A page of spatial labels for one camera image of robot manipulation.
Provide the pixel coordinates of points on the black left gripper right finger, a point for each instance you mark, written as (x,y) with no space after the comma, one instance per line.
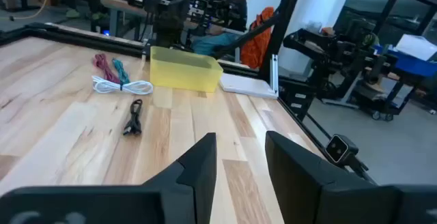
(307,190)

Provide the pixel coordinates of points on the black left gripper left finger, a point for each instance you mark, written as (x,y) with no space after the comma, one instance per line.
(184,190)

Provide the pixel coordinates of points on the translucent yellow plastic bin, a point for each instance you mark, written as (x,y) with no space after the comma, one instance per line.
(184,75)

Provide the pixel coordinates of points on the white flat board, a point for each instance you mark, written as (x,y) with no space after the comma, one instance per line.
(246,85)

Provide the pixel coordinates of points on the black equipment cart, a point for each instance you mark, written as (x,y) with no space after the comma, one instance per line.
(327,53)

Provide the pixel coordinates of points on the orange cloth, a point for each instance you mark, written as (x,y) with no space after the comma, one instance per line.
(256,46)

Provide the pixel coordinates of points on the blue plastic bin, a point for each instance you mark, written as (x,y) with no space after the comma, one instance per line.
(413,67)

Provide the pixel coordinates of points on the white paper sheet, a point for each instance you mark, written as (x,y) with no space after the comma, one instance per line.
(416,46)

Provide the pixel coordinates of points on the person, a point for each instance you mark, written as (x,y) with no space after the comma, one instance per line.
(239,12)

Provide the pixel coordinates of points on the small black table camera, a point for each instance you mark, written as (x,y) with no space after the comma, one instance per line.
(339,149)

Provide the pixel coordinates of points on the aluminium bracket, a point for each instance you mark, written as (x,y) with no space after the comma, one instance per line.
(274,73)

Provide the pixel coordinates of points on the black frame upright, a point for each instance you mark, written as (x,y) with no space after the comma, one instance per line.
(283,22)

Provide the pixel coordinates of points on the black table edge frame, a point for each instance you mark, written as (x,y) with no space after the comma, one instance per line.
(13,34)

